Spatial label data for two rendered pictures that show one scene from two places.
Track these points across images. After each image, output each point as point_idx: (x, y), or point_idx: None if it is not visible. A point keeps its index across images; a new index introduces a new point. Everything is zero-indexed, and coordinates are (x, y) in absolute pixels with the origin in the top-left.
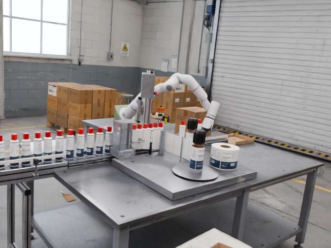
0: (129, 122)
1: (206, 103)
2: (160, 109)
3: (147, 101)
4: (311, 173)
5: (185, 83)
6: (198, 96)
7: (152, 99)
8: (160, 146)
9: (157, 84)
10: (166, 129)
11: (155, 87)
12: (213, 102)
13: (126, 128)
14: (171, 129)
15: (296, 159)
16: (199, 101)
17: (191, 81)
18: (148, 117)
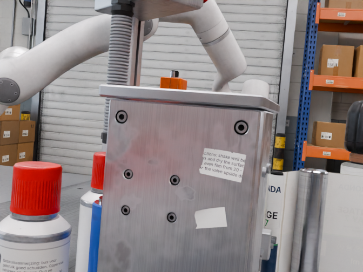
0: (273, 102)
1: (226, 90)
2: (180, 86)
3: (131, 41)
4: None
5: (195, 13)
6: (227, 60)
7: (54, 77)
8: (310, 257)
9: (76, 23)
10: (66, 187)
11: (70, 34)
12: (256, 83)
13: (268, 154)
14: (79, 185)
15: None
16: (218, 81)
17: (214, 9)
18: None
